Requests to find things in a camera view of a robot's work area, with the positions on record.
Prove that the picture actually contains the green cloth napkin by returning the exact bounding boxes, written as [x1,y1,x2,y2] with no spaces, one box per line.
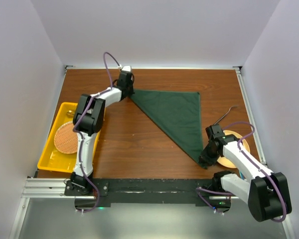
[131,89,206,168]

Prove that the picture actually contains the black handled silver fork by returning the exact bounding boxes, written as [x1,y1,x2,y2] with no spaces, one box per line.
[213,105,238,125]

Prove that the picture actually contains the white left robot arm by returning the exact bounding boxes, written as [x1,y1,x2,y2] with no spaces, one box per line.
[70,66,134,195]

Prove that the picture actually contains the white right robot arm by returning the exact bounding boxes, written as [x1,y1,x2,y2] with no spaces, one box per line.
[196,124,292,223]

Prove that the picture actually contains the round wooden plate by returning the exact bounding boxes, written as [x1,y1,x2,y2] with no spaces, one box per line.
[216,130,251,168]

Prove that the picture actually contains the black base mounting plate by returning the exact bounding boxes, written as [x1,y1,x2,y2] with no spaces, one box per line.
[64,178,234,212]

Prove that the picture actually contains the woven round coaster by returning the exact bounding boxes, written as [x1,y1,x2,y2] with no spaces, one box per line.
[53,121,78,154]

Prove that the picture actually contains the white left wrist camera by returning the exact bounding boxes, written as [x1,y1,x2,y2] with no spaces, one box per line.
[118,65,132,72]

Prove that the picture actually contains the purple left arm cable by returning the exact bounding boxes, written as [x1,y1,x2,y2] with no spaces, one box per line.
[72,51,123,214]

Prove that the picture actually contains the aluminium frame rail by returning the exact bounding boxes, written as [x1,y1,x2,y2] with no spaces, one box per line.
[8,171,73,239]

